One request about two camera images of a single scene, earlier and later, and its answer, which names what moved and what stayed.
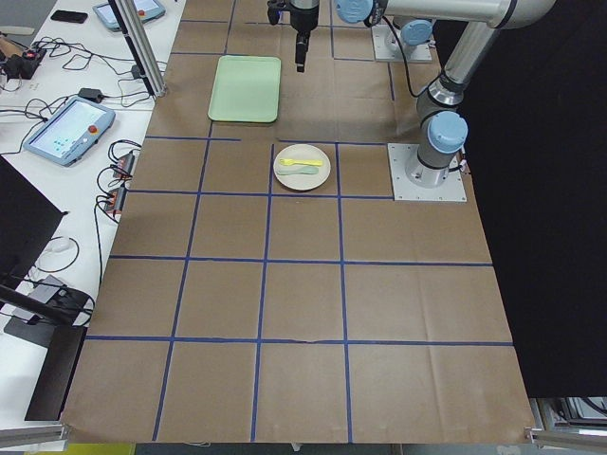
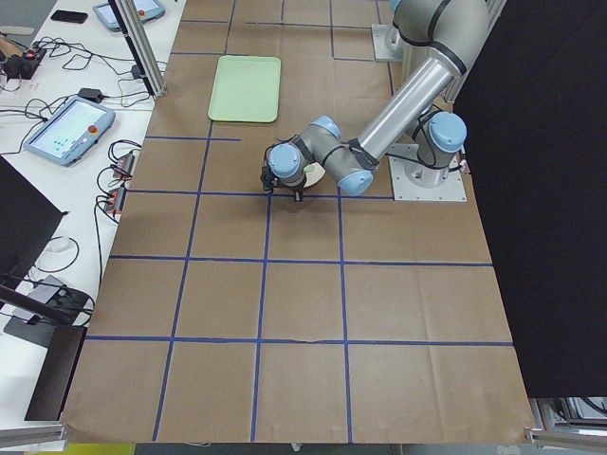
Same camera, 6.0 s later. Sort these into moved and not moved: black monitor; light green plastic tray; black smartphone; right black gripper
Moved: right black gripper
Not moved: light green plastic tray; black smartphone; black monitor
